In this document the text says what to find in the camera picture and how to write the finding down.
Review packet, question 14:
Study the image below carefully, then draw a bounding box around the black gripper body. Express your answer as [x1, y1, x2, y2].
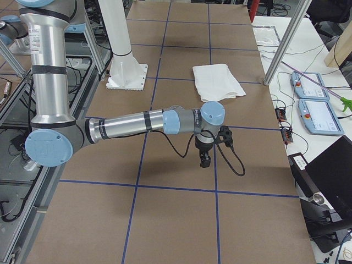
[195, 138, 214, 157]

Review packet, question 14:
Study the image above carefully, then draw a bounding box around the white long-sleeve printed shirt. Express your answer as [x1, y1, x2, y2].
[192, 63, 246, 102]

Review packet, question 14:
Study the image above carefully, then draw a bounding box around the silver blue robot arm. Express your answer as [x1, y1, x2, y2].
[19, 1, 226, 167]

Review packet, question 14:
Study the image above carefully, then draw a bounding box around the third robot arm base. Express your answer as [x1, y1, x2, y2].
[1, 15, 30, 55]

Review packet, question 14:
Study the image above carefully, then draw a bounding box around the small orange circuit board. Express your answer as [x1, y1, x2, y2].
[275, 108, 287, 122]

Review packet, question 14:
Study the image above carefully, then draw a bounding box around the lower blue teach pendant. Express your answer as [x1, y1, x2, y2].
[298, 99, 344, 136]

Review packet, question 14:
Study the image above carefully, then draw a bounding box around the blue teach pendant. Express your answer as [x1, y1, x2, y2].
[291, 71, 330, 101]
[298, 99, 344, 136]

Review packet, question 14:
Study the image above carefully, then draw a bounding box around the upper blue teach pendant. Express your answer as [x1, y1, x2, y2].
[291, 71, 330, 101]

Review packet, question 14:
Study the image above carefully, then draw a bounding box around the clear plastic document sleeve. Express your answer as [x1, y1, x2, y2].
[252, 25, 281, 47]

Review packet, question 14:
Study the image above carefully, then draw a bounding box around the black laptop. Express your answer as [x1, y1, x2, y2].
[305, 135, 351, 219]

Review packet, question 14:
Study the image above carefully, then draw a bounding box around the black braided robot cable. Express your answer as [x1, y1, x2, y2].
[153, 129, 245, 177]

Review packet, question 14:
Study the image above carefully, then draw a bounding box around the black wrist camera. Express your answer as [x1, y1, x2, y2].
[217, 125, 233, 148]

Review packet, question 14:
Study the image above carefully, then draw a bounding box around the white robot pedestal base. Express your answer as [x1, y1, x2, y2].
[98, 0, 148, 90]

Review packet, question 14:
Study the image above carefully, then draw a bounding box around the green handled reacher grabber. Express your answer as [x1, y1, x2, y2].
[281, 61, 352, 112]

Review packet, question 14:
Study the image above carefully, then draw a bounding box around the aluminium frame post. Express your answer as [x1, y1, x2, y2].
[263, 0, 312, 86]

